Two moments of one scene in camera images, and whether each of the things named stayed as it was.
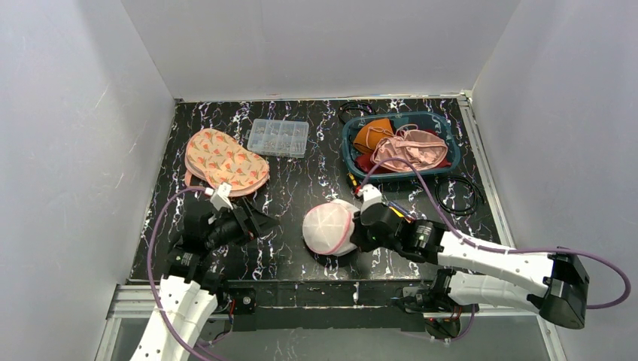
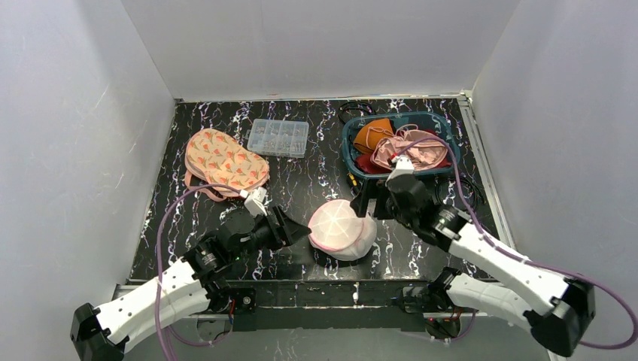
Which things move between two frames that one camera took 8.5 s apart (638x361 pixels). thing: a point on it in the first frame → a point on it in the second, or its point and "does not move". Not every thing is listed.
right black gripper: x=359 y=231 → x=381 y=201
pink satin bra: x=420 y=147 does not move
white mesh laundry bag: x=328 y=227 does not move
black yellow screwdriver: x=353 y=180 does not move
